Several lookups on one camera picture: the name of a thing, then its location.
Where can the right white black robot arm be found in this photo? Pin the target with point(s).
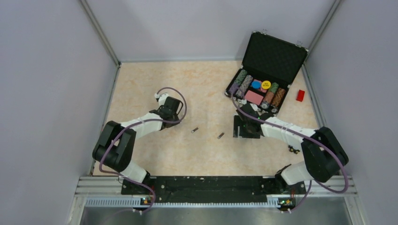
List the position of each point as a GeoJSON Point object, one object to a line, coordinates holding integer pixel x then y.
{"type": "Point", "coordinates": [323, 154]}

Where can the yellow big blind chip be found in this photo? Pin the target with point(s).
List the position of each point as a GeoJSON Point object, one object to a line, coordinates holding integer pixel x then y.
{"type": "Point", "coordinates": [266, 85]}

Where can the blue round chip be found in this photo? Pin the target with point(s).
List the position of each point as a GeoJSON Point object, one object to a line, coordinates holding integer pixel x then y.
{"type": "Point", "coordinates": [256, 84]}

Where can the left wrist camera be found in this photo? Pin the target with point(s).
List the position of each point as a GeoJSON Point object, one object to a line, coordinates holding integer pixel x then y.
{"type": "Point", "coordinates": [161, 98]}

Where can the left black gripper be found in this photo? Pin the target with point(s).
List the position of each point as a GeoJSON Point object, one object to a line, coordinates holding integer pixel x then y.
{"type": "Point", "coordinates": [176, 117]}

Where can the brown orange chip stack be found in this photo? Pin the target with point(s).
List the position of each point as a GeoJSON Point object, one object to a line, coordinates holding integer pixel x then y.
{"type": "Point", "coordinates": [277, 100]}

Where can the green red chip stack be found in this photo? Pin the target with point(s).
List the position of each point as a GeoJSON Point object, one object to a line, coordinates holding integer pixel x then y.
{"type": "Point", "coordinates": [269, 96]}

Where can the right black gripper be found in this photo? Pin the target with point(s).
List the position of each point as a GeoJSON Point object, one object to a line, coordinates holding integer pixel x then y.
{"type": "Point", "coordinates": [239, 122]}

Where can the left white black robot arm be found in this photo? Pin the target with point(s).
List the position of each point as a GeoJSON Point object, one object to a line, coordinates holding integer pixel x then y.
{"type": "Point", "coordinates": [116, 141]}

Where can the pink card deck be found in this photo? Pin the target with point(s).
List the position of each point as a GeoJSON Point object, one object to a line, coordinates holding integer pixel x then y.
{"type": "Point", "coordinates": [253, 97]}

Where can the purple green chip stack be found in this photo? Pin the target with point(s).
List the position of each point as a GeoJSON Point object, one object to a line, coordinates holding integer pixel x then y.
{"type": "Point", "coordinates": [237, 82]}

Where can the red toy brick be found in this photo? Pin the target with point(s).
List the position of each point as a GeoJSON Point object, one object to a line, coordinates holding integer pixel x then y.
{"type": "Point", "coordinates": [300, 95]}

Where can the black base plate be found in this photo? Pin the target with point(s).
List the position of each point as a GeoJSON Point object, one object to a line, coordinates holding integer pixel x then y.
{"type": "Point", "coordinates": [212, 189]}

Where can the black poker chip case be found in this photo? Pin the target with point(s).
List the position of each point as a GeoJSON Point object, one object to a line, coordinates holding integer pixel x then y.
{"type": "Point", "coordinates": [268, 58]}

